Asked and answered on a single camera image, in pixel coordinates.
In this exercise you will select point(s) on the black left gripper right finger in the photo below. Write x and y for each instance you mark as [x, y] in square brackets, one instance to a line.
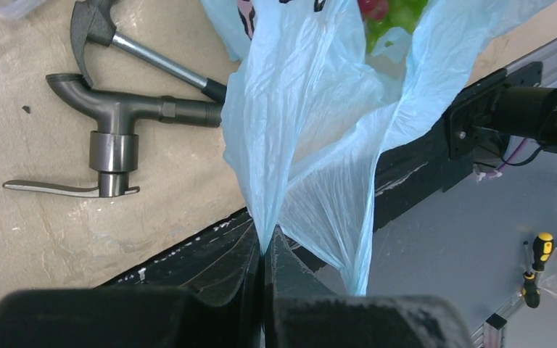
[300, 311]

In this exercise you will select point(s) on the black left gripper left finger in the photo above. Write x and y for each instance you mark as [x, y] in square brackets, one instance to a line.
[198, 293]

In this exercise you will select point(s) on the light blue plastic bag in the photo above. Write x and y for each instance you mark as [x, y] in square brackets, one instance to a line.
[309, 112]

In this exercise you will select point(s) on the dark red fake fruit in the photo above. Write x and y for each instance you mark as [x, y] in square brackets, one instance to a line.
[375, 10]

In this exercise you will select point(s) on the green fake grape bunch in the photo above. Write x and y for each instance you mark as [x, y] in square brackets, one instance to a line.
[401, 14]

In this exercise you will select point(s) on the black metal clamp tool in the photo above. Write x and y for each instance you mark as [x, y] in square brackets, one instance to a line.
[114, 145]

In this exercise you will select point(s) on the yellow black screwdriver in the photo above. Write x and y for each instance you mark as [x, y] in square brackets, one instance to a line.
[535, 269]

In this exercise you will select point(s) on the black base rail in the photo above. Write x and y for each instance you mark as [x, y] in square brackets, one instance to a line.
[404, 177]

